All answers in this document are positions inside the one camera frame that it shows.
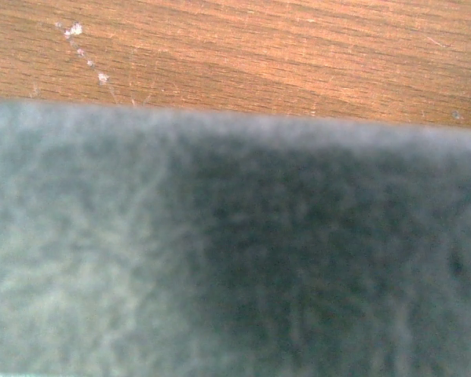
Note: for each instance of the blue cleaning cloth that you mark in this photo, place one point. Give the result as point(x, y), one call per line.
point(157, 242)

